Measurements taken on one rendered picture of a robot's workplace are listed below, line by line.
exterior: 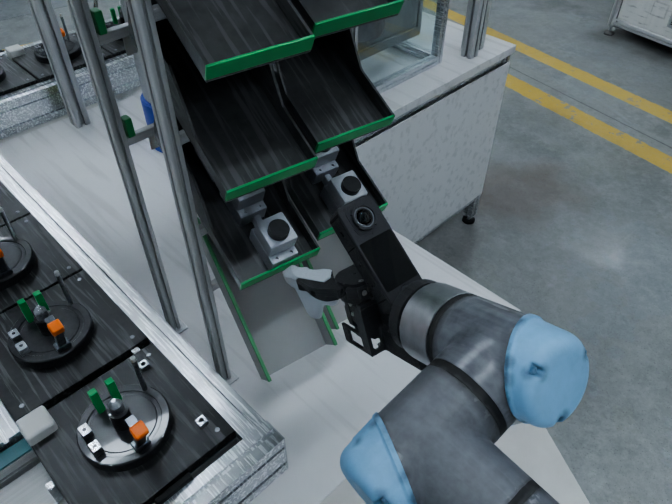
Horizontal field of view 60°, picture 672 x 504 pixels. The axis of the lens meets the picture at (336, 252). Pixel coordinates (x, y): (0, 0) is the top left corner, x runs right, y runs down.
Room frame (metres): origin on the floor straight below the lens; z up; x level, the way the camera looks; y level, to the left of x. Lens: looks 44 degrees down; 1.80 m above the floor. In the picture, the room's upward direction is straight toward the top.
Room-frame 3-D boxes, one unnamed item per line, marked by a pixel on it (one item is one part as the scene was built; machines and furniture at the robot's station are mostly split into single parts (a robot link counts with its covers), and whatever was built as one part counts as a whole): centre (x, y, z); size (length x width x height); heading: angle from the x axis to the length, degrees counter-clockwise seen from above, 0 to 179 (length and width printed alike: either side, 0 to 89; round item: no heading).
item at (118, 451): (0.47, 0.33, 0.98); 0.14 x 0.14 x 0.02
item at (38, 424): (0.47, 0.46, 0.97); 0.05 x 0.05 x 0.04; 44
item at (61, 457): (0.47, 0.33, 0.96); 0.24 x 0.24 x 0.02; 44
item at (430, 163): (1.96, -0.04, 0.43); 1.11 x 0.68 x 0.86; 134
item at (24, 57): (1.79, 0.89, 1.01); 0.24 x 0.24 x 0.13; 44
